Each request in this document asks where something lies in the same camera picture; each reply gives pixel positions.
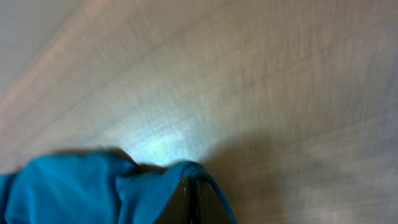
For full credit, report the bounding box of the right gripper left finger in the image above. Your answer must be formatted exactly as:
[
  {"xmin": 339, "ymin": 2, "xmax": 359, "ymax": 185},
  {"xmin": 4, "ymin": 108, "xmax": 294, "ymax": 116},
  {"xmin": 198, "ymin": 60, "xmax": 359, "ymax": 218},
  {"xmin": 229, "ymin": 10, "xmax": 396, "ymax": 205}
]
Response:
[{"xmin": 155, "ymin": 177, "xmax": 195, "ymax": 224}]

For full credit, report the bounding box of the blue polo shirt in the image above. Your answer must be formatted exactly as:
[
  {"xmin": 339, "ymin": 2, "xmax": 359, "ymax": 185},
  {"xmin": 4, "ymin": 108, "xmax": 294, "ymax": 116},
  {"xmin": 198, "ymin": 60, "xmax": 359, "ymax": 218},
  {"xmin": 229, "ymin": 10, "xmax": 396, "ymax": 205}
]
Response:
[{"xmin": 1, "ymin": 151, "xmax": 236, "ymax": 223}]

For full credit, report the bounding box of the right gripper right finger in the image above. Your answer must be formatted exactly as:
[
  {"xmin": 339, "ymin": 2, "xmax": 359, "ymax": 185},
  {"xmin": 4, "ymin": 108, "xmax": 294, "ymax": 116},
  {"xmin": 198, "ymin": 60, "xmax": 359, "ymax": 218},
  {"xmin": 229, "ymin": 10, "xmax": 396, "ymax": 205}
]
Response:
[{"xmin": 195, "ymin": 179, "xmax": 234, "ymax": 224}]

